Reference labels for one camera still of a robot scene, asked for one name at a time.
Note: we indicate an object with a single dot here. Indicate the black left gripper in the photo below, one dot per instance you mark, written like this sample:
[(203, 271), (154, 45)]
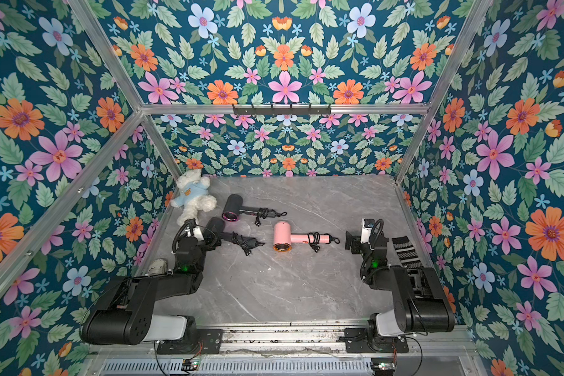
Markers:
[(181, 240)]

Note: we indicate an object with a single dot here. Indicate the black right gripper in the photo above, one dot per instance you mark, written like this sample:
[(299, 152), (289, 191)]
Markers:
[(353, 241)]

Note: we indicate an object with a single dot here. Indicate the dark grey hair dryer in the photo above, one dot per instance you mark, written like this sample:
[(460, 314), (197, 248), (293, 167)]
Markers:
[(234, 208), (215, 234)]

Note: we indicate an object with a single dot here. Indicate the pink hair dryer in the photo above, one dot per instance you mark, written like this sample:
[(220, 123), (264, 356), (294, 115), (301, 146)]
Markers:
[(284, 238)]

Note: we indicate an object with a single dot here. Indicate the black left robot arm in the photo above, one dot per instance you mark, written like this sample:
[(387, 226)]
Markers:
[(125, 311)]

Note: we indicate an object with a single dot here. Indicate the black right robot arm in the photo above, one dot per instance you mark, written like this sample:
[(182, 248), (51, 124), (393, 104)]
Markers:
[(420, 304)]

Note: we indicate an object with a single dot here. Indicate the striped black white sock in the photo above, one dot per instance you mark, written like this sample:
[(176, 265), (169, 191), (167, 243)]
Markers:
[(407, 253)]

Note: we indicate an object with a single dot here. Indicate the white teddy bear blue shirt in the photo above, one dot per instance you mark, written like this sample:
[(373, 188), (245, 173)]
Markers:
[(193, 196)]

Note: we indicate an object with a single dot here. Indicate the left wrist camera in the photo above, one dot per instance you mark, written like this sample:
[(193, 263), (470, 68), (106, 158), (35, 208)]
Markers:
[(196, 232)]

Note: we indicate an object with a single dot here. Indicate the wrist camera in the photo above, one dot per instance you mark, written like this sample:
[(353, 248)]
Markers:
[(196, 232), (367, 227)]

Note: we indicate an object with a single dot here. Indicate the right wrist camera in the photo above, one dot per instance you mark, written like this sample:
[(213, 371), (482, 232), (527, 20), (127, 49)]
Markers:
[(367, 227)]

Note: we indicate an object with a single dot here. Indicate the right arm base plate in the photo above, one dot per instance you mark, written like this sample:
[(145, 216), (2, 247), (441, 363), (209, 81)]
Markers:
[(361, 340)]

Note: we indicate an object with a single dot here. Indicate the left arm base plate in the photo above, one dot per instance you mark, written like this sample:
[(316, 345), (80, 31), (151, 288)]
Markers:
[(195, 341)]

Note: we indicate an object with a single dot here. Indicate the black hook rail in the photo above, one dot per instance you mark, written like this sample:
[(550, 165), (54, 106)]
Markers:
[(274, 110)]

